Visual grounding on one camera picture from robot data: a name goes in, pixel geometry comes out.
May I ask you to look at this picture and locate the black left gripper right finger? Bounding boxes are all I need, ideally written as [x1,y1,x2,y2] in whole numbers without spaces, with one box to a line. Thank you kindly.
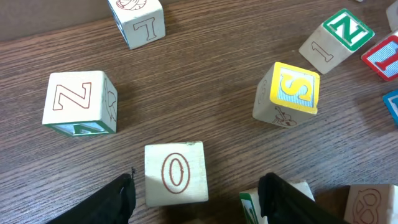
[257,172,348,224]

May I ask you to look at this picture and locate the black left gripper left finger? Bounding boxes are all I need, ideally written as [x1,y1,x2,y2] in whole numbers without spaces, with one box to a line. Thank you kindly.
[48,174,136,224]

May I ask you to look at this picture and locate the number 8 wooden block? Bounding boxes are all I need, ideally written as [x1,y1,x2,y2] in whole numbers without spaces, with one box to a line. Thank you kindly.
[344,184,397,224]

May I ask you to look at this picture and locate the green Z letter block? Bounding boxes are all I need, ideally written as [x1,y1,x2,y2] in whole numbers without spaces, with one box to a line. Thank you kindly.
[239,180,315,224]

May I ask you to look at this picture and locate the green A letter block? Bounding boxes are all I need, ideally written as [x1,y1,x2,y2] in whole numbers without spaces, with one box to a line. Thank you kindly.
[42,70,118,136]

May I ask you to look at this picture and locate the yellow S letter block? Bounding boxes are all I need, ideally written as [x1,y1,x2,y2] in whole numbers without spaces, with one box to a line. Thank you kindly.
[252,62,320,128]

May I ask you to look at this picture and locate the blue letter wooden block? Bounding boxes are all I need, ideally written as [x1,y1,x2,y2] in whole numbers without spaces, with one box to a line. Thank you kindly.
[382,90,398,125]

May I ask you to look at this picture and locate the red W letter block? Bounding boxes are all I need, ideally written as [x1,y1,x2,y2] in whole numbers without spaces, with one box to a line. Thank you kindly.
[361,30,397,81]

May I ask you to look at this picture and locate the green N letter block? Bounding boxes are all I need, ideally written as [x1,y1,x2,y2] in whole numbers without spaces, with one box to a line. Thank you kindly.
[298,9,375,74]

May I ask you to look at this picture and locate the plain L letter block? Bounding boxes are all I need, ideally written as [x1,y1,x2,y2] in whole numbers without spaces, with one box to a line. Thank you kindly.
[108,0,166,50]

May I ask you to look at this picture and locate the plain wooden picture block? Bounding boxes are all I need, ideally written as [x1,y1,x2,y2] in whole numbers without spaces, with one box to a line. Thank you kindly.
[386,0,398,31]

